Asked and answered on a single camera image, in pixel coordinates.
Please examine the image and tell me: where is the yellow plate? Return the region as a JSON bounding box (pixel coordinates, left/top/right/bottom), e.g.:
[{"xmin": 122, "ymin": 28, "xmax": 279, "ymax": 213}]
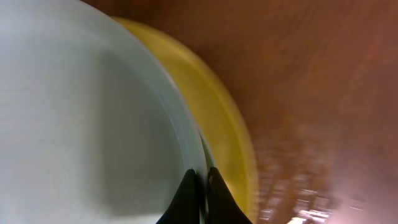
[{"xmin": 116, "ymin": 17, "xmax": 259, "ymax": 223}]

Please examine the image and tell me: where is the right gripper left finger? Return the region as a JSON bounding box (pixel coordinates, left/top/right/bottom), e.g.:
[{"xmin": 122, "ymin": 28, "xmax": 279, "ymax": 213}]
[{"xmin": 156, "ymin": 169, "xmax": 201, "ymax": 224}]

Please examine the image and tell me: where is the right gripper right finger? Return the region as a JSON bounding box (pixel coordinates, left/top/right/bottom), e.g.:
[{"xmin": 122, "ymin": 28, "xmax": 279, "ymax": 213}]
[{"xmin": 206, "ymin": 167, "xmax": 252, "ymax": 224}]

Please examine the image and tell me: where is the light blue plate top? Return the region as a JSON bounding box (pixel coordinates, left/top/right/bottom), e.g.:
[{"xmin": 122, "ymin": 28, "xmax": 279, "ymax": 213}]
[{"xmin": 1, "ymin": 1, "xmax": 207, "ymax": 223}]

